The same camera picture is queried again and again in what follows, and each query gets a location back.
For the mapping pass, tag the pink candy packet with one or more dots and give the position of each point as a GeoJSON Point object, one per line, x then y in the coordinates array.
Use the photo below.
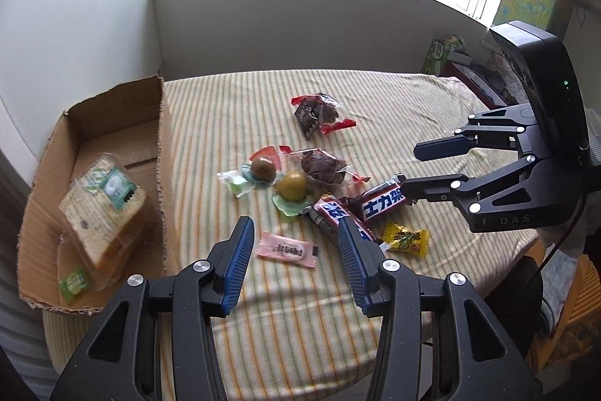
{"type": "Point", "coordinates": [287, 250]}

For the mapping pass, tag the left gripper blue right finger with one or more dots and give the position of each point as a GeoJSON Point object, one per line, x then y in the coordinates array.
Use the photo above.
{"type": "Point", "coordinates": [439, 340]}

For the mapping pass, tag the dark red wooden cabinet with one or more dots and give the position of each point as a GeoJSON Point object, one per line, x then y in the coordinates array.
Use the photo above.
{"type": "Point", "coordinates": [475, 83]}

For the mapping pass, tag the yellow ball snack green wrapper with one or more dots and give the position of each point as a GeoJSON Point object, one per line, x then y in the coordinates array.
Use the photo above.
{"type": "Point", "coordinates": [291, 194]}

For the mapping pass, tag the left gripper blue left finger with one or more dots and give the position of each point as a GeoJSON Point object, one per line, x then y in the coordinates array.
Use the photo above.
{"type": "Point", "coordinates": [119, 358]}

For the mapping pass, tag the striped yellow table cloth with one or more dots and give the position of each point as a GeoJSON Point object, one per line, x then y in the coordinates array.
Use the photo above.
{"type": "Point", "coordinates": [296, 333]}

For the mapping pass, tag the snickers bar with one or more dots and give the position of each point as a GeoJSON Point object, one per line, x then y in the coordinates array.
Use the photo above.
{"type": "Point", "coordinates": [326, 213]}
{"type": "Point", "coordinates": [379, 200]}

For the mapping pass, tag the yellow candy wrapper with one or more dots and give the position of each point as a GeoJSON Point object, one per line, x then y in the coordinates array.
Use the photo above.
{"type": "Point", "coordinates": [405, 240]}

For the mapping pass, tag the red dried meat snack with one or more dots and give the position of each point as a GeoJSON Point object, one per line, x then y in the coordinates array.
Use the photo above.
{"type": "Point", "coordinates": [319, 113]}

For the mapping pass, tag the packaged bread slices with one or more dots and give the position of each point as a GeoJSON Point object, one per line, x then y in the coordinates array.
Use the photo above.
{"type": "Point", "coordinates": [103, 237]}

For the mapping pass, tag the brown ball snack red wrapper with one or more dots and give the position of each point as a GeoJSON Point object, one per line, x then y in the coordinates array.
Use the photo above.
{"type": "Point", "coordinates": [264, 166]}

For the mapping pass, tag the green mint candy packet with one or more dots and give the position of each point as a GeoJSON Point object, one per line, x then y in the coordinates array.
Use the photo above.
{"type": "Point", "coordinates": [118, 188]}

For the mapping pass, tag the white lace cloth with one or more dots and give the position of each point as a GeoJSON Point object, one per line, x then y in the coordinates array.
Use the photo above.
{"type": "Point", "coordinates": [498, 72]}

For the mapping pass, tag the green snack packet in box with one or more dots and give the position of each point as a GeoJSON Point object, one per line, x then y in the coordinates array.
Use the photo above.
{"type": "Point", "coordinates": [74, 284]}

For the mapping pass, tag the clear dried plum snack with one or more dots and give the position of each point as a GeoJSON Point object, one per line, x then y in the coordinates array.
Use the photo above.
{"type": "Point", "coordinates": [321, 167]}

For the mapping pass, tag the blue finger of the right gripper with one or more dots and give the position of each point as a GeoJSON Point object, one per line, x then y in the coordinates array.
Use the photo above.
{"type": "Point", "coordinates": [435, 189]}
{"type": "Point", "coordinates": [441, 147]}

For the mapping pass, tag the green carton box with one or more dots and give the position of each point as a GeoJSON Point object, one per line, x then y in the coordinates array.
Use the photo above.
{"type": "Point", "coordinates": [438, 53]}

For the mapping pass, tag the brown cardboard box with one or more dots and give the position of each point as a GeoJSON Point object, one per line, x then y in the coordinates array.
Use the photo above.
{"type": "Point", "coordinates": [130, 122]}

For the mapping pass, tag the white cabinet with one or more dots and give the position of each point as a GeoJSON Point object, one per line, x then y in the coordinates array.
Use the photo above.
{"type": "Point", "coordinates": [55, 53]}

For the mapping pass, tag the small green candy clear wrapper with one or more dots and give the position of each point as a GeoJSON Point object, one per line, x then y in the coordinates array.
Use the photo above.
{"type": "Point", "coordinates": [237, 184]}

